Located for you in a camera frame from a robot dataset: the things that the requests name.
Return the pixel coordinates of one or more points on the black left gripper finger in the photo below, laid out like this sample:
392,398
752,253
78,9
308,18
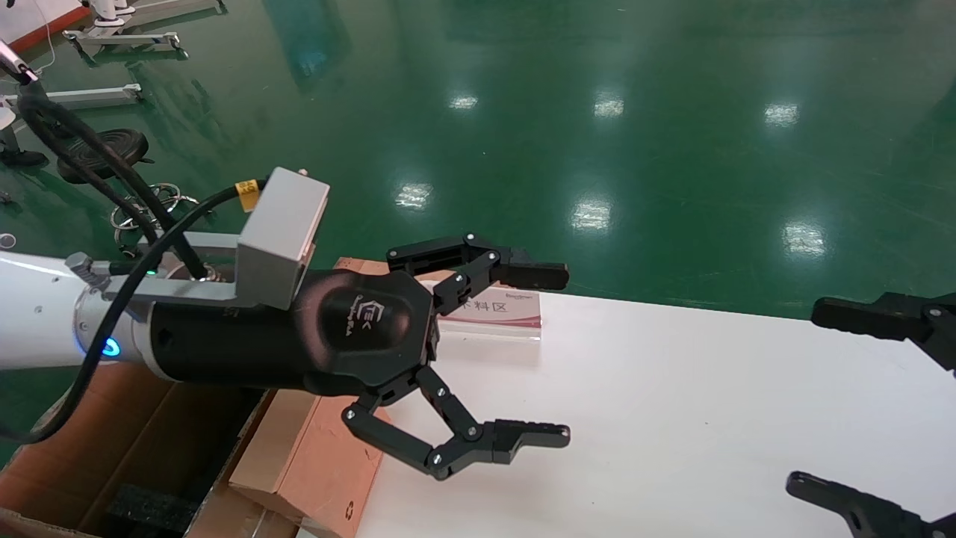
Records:
515,437
478,258

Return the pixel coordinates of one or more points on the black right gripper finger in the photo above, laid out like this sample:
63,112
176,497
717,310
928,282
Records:
881,317
859,512

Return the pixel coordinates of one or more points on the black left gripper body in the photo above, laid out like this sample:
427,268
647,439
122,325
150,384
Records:
351,329

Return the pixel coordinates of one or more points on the small cardboard box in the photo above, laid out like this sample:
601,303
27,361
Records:
314,463

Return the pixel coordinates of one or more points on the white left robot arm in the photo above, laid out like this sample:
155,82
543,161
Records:
37,314

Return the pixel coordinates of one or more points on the large open cardboard box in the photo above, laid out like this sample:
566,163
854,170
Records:
112,433

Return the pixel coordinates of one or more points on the acrylic sign with red print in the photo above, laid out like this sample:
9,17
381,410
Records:
500,308

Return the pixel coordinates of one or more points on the black foam insert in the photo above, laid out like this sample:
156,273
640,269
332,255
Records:
149,514

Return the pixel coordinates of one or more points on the black stool with chrome base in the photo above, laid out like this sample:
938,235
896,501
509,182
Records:
101,149

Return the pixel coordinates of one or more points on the white robot support stand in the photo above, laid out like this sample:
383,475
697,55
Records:
89,95
160,9

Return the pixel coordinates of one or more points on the white humanoid robot on stand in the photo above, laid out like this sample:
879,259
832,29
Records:
123,39

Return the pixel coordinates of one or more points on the black flat floor base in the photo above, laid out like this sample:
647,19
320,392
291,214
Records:
22,158

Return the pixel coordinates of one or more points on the grey wrist camera housing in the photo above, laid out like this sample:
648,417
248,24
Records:
280,232

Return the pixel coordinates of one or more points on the grey metal camera bracket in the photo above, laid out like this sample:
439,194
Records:
194,291

